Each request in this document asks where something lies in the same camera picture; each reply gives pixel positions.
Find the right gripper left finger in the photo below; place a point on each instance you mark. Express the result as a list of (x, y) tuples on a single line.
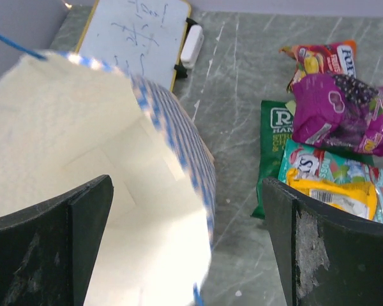
[(48, 250)]

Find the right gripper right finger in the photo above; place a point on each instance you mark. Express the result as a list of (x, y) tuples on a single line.
[(325, 256)]

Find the yellow snack packet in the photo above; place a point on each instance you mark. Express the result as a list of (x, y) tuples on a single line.
[(356, 198)]

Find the teal snack packet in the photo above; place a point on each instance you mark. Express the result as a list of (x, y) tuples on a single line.
[(325, 165)]

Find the checkered paper bag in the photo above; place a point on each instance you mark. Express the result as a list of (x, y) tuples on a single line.
[(66, 119)]

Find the green snack box with face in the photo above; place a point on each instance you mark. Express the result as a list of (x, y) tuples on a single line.
[(275, 130)]

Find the purple snack packet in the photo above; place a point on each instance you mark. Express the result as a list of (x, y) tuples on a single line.
[(341, 112)]

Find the light green snack packet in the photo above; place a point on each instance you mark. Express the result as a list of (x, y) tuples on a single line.
[(291, 106)]

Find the red yellow chips bag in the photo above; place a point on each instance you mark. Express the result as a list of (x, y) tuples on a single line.
[(337, 58)]

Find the white whiteboard eraser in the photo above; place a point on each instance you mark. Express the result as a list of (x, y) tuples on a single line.
[(192, 46)]

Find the small whiteboard yellow frame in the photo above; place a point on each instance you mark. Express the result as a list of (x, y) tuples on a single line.
[(143, 37)]

